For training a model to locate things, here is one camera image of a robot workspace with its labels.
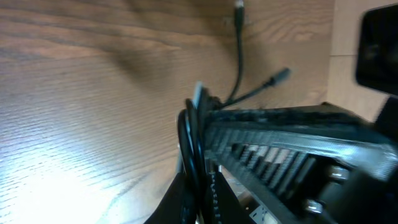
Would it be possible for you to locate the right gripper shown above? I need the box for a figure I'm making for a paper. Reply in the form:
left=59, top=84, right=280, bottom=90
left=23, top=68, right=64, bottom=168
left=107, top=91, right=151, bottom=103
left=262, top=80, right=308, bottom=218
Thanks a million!
left=205, top=102, right=397, bottom=223

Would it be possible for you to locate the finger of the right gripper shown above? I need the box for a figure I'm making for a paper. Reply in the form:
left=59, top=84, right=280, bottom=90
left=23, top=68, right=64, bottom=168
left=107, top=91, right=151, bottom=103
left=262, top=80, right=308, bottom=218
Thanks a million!
left=204, top=105, right=373, bottom=130

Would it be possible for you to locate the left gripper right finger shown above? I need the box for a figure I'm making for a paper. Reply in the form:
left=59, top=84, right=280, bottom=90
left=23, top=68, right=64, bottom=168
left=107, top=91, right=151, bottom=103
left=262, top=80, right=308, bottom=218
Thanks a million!
left=206, top=172, right=255, bottom=224

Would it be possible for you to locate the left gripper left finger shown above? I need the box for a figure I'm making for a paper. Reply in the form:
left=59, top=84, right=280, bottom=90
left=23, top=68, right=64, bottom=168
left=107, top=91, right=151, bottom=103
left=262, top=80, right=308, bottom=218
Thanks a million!
left=144, top=172, right=196, bottom=224

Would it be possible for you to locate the white USB cable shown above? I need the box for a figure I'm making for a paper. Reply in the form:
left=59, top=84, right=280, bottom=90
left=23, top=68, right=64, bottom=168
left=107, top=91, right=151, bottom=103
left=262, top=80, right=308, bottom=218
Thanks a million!
left=177, top=81, right=205, bottom=224

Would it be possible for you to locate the black USB cable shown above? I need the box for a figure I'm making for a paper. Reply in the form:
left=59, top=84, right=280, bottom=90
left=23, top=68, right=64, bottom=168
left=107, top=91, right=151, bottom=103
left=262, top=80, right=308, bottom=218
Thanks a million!
left=177, top=0, right=292, bottom=224

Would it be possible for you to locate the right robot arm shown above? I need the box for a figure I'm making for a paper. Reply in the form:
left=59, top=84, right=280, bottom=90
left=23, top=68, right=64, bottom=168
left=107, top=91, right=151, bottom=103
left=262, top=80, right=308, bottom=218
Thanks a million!
left=205, top=4, right=397, bottom=223

